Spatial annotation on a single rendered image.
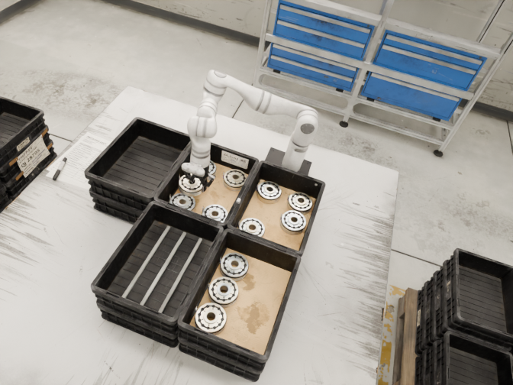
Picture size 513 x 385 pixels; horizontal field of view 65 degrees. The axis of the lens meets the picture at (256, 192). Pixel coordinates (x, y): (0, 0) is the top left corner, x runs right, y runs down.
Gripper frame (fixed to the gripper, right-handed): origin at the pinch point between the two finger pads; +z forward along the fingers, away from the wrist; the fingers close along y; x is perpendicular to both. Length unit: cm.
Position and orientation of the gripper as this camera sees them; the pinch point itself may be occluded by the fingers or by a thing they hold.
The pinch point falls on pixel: (198, 186)
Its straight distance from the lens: 168.4
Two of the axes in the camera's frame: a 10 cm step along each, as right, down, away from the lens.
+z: -1.5, 6.6, 7.4
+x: -3.4, 6.7, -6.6
